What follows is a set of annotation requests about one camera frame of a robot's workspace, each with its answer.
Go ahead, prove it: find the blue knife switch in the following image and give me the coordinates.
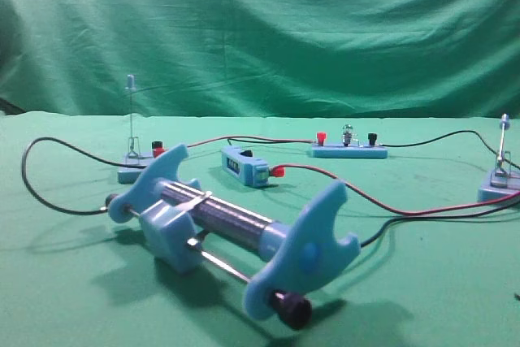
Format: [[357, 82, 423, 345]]
[[477, 114, 519, 202], [117, 74, 165, 184]]

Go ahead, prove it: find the blue bulb holder board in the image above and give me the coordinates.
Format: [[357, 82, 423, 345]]
[[309, 124, 388, 159]]

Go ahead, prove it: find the blue battery holder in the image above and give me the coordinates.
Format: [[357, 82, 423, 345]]
[[221, 145, 270, 188]]

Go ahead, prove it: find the blue sliding rheostat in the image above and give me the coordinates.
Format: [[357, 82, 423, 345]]
[[106, 144, 361, 330]]

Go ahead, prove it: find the green table cloth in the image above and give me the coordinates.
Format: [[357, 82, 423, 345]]
[[1, 112, 519, 346]]

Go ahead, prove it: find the green backdrop cloth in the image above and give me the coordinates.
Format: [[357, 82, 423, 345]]
[[1, 0, 519, 118]]

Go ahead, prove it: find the red wire battery to switch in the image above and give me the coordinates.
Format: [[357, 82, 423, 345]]
[[268, 163, 519, 217]]

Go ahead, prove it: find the red wire to bulb board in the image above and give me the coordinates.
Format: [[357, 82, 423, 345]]
[[187, 135, 316, 149]]

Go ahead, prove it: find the black wire bulb to switch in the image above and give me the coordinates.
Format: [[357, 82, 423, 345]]
[[377, 129, 497, 156]]

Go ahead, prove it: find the black wire rheostat to right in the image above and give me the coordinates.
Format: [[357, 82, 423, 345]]
[[361, 200, 519, 249]]

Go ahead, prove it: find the black wire rheostat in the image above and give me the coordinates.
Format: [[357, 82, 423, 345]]
[[361, 200, 519, 249], [20, 137, 123, 216]]

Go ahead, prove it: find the black wire rheostat left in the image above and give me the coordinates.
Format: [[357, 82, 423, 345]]
[[20, 137, 123, 216]]

